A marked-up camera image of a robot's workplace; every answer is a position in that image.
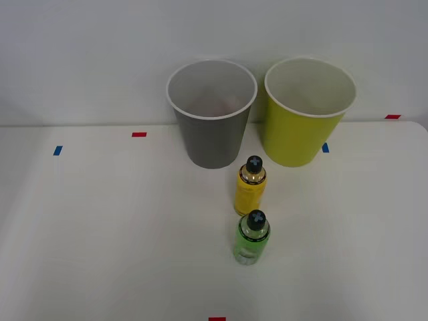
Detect grey plastic waste bin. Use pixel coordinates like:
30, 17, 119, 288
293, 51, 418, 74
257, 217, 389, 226
165, 59, 259, 170

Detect yellow plastic bottle black cap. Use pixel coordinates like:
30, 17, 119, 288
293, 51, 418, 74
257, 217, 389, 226
234, 155, 268, 217

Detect yellow-green plastic waste bin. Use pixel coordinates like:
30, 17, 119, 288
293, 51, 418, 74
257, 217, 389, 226
263, 56, 357, 168

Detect green plastic bottle black cap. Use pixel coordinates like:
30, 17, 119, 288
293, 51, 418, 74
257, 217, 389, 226
233, 209, 272, 267

